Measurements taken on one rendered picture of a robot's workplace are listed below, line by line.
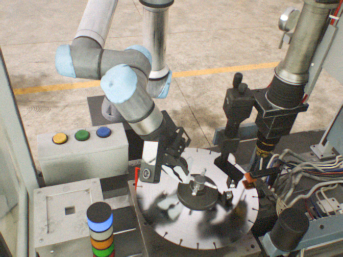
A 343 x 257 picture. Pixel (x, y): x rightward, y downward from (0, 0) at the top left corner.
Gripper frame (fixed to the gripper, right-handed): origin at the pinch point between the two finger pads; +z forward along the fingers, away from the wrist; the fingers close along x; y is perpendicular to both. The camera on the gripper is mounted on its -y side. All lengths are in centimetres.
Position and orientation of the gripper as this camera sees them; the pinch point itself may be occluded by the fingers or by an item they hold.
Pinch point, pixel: (184, 182)
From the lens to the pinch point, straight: 90.0
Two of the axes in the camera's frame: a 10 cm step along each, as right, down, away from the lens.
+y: 4.0, -7.4, 5.4
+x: -7.9, 0.2, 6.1
